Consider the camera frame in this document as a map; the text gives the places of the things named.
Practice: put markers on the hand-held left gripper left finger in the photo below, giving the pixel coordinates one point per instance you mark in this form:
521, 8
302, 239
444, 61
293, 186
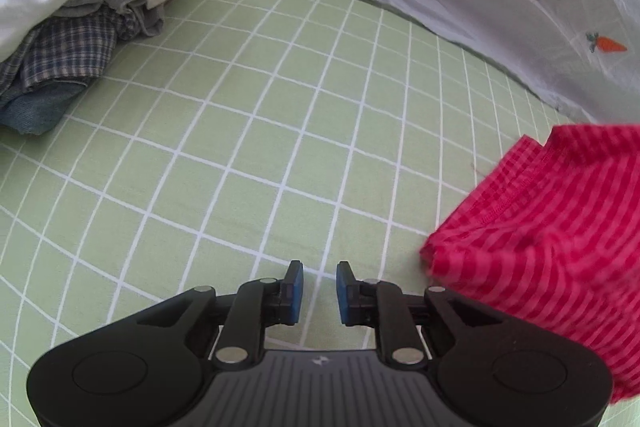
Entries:
297, 292

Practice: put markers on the red checked garment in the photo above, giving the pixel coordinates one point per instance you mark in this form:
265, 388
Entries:
540, 232

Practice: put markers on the blue denim jeans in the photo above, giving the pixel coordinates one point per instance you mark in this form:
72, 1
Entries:
35, 109

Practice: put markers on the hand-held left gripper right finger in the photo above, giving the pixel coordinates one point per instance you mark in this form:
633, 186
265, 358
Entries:
343, 292

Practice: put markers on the blue plaid shirt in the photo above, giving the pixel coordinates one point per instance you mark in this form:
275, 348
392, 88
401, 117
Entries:
65, 44

